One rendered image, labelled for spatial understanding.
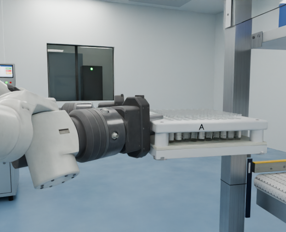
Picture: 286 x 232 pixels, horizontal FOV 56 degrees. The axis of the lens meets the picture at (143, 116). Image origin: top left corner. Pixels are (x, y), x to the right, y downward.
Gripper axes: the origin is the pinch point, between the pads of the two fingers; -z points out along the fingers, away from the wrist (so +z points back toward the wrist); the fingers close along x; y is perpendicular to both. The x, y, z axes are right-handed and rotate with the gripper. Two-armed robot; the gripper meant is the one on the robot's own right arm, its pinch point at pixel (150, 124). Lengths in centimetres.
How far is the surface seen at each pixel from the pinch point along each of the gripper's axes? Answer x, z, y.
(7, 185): 83, -45, -235
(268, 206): 30, -43, 9
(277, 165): 18, -51, 9
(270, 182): 21.3, -41.2, 10.4
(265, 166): 19, -48, 7
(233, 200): 29.5, -39.5, -0.3
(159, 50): -91, -424, -364
